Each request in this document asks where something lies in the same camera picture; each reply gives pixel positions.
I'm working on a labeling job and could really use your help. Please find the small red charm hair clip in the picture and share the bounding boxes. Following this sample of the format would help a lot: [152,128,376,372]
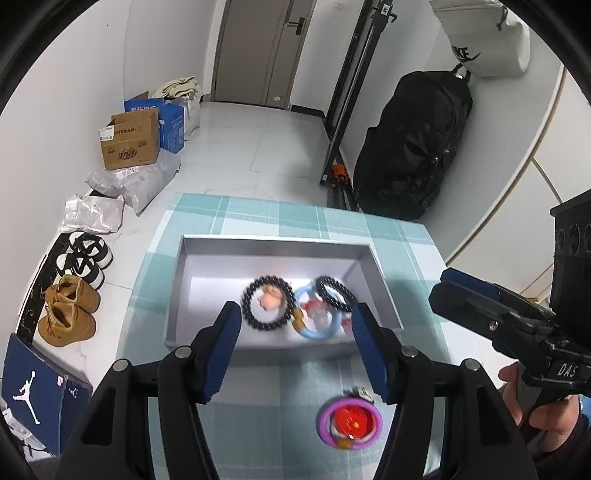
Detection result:
[305,300,331,324]

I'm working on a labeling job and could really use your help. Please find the black spiral hair tie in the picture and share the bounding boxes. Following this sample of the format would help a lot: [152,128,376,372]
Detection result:
[314,275,358,315]
[241,274,296,332]

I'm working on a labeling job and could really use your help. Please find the white hanging bag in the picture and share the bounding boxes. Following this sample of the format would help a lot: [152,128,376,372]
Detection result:
[429,0,532,78]

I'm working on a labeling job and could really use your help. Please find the black and white sneaker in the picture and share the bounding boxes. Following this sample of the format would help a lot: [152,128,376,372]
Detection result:
[68,232,114,269]
[56,253,105,289]

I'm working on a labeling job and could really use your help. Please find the brown cardboard box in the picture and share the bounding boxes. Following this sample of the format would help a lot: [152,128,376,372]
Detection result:
[99,112,161,171]

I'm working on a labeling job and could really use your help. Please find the black folded stand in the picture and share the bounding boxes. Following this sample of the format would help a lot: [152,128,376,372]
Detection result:
[318,0,398,210]

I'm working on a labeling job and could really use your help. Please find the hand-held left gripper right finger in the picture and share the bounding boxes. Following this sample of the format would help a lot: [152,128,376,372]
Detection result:
[352,303,539,480]

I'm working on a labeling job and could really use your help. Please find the blue cardboard box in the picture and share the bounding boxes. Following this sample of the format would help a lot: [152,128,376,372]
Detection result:
[124,90,186,155]

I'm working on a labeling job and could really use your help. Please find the white plastic parcel bag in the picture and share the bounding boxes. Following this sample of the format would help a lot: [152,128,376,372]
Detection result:
[60,194,125,235]

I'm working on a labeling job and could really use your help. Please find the teal checked tablecloth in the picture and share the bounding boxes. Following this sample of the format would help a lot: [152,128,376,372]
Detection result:
[115,193,455,480]

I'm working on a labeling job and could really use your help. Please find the person's right forearm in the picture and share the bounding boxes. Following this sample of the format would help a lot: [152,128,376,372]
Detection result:
[529,397,591,480]

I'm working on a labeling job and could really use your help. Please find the tan suede boot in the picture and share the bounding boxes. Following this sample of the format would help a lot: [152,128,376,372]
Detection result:
[38,300,97,347]
[44,274,101,315]

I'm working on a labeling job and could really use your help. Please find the silver cardboard box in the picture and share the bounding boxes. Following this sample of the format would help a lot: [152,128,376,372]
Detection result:
[164,234,404,349]

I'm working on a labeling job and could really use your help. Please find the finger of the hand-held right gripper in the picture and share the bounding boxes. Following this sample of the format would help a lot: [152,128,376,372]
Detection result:
[428,281,552,354]
[441,268,555,319]

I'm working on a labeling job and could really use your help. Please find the black backpack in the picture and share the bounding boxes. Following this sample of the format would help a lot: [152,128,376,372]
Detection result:
[353,69,474,221]

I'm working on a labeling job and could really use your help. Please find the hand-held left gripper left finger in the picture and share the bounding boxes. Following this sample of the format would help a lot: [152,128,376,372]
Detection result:
[60,300,243,480]

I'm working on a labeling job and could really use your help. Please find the blue hair tie pig charm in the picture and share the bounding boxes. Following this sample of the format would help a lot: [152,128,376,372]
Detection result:
[259,279,345,341]

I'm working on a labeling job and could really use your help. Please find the white tote bag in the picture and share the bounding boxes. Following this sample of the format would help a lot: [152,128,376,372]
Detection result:
[154,76,203,141]

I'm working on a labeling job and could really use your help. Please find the dark blue shoe box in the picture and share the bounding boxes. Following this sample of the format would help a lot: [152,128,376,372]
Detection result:
[0,333,93,455]

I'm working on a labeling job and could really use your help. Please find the person's right hand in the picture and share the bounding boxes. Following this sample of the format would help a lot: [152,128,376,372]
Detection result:
[499,362,591,455]

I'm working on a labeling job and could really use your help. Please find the grey door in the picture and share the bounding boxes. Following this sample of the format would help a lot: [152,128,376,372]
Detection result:
[212,0,317,109]

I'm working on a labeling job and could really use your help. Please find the white cabinet gold trim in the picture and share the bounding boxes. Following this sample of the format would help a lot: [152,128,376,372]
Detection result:
[438,65,591,301]

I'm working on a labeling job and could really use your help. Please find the purple hair tie red badge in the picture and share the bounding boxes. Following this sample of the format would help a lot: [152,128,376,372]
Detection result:
[316,388,384,450]

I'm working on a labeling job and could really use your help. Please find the grey plastic parcel bags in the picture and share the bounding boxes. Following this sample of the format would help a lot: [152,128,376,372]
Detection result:
[87,150,182,215]

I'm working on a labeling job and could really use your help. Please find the black marbled board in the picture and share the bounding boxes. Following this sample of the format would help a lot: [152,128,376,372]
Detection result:
[14,231,70,344]

